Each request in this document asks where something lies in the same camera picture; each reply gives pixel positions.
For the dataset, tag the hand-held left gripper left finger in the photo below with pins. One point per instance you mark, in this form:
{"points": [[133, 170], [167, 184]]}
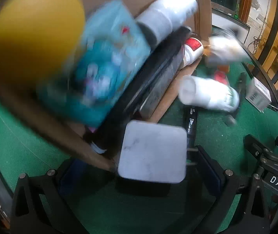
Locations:
{"points": [[67, 175]]}

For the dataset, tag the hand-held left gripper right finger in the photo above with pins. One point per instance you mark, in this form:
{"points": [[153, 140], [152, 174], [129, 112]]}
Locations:
{"points": [[218, 185]]}

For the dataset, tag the cardboard box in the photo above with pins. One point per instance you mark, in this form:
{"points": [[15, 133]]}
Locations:
{"points": [[56, 136]]}

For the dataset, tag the small white printed box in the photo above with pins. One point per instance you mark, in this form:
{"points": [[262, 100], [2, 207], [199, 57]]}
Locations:
{"points": [[258, 93]]}

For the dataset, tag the white bottle green label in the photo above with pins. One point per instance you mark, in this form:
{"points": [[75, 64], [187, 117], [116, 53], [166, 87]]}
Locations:
{"points": [[209, 93]]}

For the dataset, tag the white square box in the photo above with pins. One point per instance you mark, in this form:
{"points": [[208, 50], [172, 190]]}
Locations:
{"points": [[152, 151]]}

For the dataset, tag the black marker pink cap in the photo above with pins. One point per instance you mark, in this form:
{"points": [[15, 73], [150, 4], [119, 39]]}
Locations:
{"points": [[129, 97]]}

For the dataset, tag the white bottle red label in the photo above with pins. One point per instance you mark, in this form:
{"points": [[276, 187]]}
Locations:
{"points": [[192, 50]]}

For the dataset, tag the blue tissue pack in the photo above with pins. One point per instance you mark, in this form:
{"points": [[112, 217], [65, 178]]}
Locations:
{"points": [[104, 61]]}

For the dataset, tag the yellow tape roll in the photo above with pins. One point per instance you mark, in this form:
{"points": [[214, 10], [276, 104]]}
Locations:
{"points": [[34, 26]]}

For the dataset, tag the plain white bottle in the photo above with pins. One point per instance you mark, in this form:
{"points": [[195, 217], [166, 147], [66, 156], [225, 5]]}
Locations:
{"points": [[168, 9]]}

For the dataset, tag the red snack packet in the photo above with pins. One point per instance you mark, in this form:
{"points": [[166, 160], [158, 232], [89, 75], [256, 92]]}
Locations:
{"points": [[220, 77]]}

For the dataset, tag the silver foil snack packet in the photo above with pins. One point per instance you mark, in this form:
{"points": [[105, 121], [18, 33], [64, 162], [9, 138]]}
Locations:
{"points": [[224, 47]]}

